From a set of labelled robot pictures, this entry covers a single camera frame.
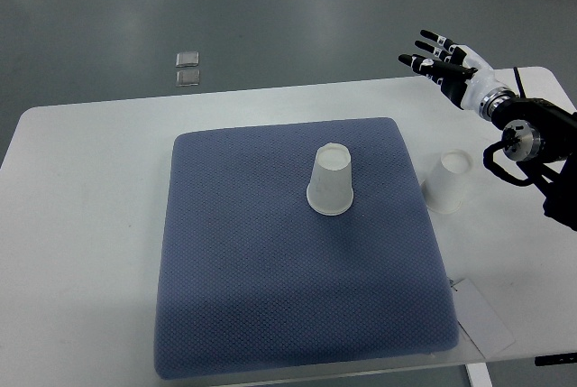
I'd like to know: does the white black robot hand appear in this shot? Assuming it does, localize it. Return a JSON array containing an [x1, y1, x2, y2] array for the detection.
[[398, 30, 515, 119]]

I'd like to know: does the white paper cup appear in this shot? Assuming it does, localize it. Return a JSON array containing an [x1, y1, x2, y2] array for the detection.
[[306, 143, 353, 216], [421, 149, 472, 214]]

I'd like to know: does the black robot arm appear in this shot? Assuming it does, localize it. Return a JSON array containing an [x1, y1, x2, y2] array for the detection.
[[481, 94, 576, 230]]

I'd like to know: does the white paper tag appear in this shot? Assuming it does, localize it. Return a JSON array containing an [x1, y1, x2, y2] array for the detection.
[[452, 279, 515, 359]]

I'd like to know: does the upper metal floor plate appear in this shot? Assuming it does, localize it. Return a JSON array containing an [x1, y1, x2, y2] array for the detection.
[[176, 51, 199, 68]]

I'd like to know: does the blue textured cushion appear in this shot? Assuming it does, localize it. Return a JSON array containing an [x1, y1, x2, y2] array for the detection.
[[154, 117, 459, 380]]

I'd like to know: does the white table leg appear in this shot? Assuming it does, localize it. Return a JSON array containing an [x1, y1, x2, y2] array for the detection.
[[465, 363, 493, 387]]

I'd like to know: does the black table control panel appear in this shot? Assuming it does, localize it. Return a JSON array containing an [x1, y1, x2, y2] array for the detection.
[[534, 352, 577, 367]]

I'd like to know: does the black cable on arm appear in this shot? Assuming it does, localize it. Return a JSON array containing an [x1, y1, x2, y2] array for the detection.
[[482, 141, 537, 188]]

